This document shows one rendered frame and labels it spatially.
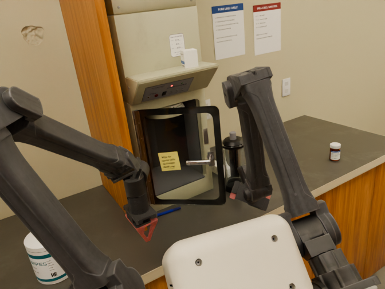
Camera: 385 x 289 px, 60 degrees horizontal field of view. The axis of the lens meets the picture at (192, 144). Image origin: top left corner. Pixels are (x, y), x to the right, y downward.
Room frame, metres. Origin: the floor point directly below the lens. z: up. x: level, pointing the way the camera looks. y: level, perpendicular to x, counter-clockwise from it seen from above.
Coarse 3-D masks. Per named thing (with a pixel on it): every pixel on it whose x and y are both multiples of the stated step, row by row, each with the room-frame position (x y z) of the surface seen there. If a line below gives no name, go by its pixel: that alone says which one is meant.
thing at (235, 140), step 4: (232, 132) 1.30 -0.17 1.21; (228, 136) 1.33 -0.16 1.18; (232, 136) 1.29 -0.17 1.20; (236, 136) 1.32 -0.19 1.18; (224, 140) 1.30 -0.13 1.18; (228, 140) 1.29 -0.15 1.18; (232, 140) 1.28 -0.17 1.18; (236, 140) 1.28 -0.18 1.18; (240, 140) 1.27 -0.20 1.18; (224, 144) 1.28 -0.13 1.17; (228, 144) 1.27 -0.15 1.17; (232, 144) 1.26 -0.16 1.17; (236, 144) 1.26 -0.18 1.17; (240, 144) 1.26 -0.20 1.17
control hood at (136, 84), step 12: (156, 72) 1.19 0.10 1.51; (168, 72) 1.16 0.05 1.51; (180, 72) 1.15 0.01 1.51; (192, 72) 1.17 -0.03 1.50; (204, 72) 1.21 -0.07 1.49; (132, 84) 1.11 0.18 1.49; (144, 84) 1.09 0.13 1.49; (156, 84) 1.12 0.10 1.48; (192, 84) 1.23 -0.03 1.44; (204, 84) 1.27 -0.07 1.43; (132, 96) 1.13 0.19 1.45; (168, 96) 1.22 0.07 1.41
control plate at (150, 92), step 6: (192, 78) 1.20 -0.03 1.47; (162, 84) 1.14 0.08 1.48; (168, 84) 1.15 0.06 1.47; (174, 84) 1.17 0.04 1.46; (180, 84) 1.19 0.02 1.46; (186, 84) 1.21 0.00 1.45; (150, 90) 1.13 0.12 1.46; (156, 90) 1.15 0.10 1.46; (162, 90) 1.16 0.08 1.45; (168, 90) 1.18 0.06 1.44; (174, 90) 1.20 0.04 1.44; (180, 90) 1.22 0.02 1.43; (186, 90) 1.24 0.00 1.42; (144, 96) 1.14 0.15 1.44; (150, 96) 1.16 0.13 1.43; (162, 96) 1.19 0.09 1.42
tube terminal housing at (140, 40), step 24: (120, 24) 1.18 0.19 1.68; (144, 24) 1.22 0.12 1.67; (168, 24) 1.27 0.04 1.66; (192, 24) 1.31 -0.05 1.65; (120, 48) 1.17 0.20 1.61; (144, 48) 1.21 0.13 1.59; (168, 48) 1.26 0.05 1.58; (120, 72) 1.20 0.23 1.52; (144, 72) 1.21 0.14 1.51; (192, 96) 1.30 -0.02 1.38
